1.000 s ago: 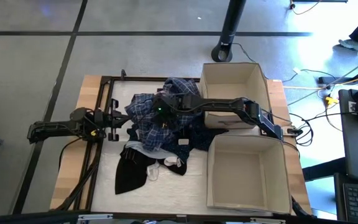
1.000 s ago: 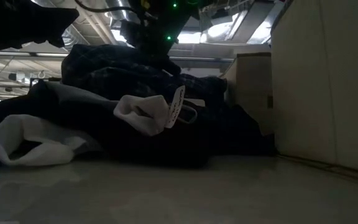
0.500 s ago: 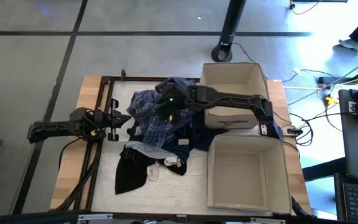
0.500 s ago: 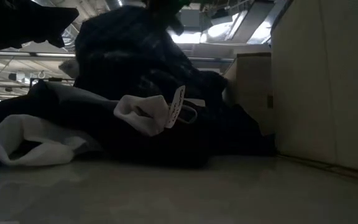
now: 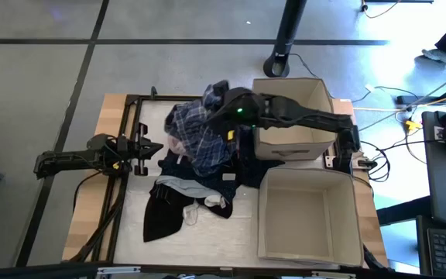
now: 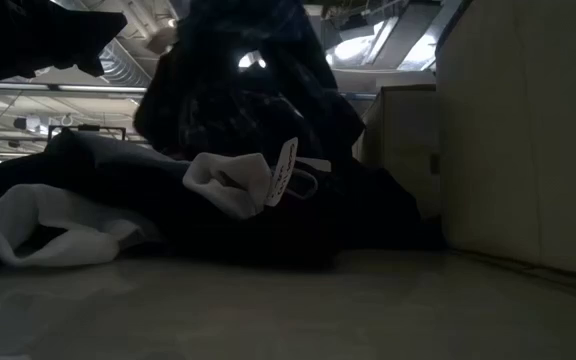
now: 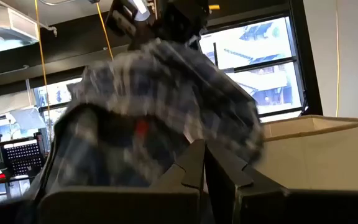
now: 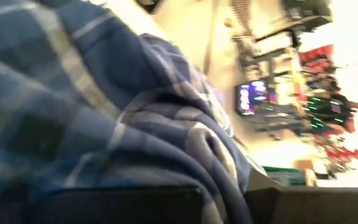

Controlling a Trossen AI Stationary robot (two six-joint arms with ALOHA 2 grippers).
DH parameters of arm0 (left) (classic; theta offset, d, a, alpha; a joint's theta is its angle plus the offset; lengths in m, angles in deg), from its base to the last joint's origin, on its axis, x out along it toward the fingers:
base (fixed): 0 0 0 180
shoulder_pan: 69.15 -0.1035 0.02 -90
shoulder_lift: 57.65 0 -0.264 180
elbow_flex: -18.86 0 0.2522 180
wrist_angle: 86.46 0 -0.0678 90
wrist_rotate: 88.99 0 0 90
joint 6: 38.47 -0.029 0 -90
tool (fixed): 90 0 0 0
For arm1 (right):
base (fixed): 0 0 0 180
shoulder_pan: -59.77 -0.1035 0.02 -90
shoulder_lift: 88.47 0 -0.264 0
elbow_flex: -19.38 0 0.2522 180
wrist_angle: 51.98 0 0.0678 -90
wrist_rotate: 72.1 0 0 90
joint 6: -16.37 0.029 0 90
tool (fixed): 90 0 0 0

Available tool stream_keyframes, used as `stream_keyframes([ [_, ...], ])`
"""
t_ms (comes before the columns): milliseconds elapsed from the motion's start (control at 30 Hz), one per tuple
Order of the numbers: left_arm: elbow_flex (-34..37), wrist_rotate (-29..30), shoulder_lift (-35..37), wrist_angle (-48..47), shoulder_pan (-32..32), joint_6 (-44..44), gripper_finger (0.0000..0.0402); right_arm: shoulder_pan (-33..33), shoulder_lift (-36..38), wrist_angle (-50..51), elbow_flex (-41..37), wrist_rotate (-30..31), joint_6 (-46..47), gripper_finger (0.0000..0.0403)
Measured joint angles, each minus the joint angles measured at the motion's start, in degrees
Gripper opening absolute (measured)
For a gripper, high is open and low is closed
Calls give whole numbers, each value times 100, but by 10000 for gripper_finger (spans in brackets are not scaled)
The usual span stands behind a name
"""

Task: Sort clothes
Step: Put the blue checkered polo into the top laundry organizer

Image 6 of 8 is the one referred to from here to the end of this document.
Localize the black garment with white lining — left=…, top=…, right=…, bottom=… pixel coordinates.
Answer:
left=0, top=127, right=447, bottom=271

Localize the long ceiling rail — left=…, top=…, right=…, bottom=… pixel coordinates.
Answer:
left=0, top=82, right=148, bottom=96

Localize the large beige fabric bin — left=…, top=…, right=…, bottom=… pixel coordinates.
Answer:
left=435, top=0, right=576, bottom=281

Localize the dark plaid garment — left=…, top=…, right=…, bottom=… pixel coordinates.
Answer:
left=132, top=0, right=367, bottom=169

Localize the spiral metal ceiling duct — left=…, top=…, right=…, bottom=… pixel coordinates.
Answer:
left=98, top=38, right=152, bottom=89

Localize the white clothing tag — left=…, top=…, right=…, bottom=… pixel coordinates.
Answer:
left=264, top=136, right=300, bottom=208

